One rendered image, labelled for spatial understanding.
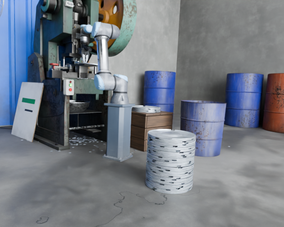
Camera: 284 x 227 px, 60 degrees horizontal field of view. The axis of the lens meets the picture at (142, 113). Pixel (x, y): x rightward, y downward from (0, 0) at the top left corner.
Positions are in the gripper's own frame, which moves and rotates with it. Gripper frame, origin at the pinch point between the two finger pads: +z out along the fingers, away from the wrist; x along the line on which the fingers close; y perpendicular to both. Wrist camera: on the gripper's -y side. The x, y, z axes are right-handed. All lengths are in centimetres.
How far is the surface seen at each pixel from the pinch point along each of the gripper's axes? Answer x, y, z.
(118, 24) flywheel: -33, -9, -42
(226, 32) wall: -330, 19, -90
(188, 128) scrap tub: -52, -88, 57
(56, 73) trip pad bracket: 32.1, -6.0, 12.4
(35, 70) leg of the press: 27, 51, 9
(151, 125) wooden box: -33, -60, 56
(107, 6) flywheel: -37, 16, -64
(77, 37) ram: 1.5, 11.4, -24.6
